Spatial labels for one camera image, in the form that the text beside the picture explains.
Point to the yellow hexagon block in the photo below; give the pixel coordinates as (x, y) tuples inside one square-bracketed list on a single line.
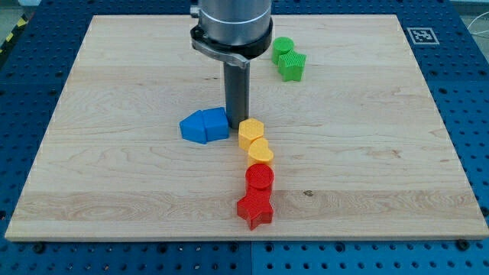
[(249, 130)]

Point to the yellow heart block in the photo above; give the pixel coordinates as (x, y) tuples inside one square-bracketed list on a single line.
[(259, 152)]

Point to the blue cube block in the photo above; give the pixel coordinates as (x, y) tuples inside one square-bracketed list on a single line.
[(215, 123)]

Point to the red cylinder block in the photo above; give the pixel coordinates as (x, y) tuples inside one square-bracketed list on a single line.
[(259, 176)]

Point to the blue triangle block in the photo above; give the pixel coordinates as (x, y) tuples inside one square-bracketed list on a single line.
[(192, 128)]

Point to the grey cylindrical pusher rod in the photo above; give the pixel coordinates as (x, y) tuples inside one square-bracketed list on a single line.
[(237, 82)]

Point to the red star block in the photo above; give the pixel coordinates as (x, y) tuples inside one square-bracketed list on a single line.
[(255, 207)]

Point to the green star block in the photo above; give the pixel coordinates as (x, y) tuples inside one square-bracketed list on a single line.
[(291, 66)]

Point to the green cylinder block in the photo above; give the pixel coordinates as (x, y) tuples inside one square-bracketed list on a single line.
[(281, 46)]

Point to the wooden board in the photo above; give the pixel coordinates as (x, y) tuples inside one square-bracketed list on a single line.
[(360, 149)]

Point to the white fiducial marker tag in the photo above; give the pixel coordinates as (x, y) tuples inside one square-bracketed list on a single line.
[(422, 36)]

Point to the yellow black hazard tape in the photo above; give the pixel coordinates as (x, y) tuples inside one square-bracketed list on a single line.
[(12, 38)]

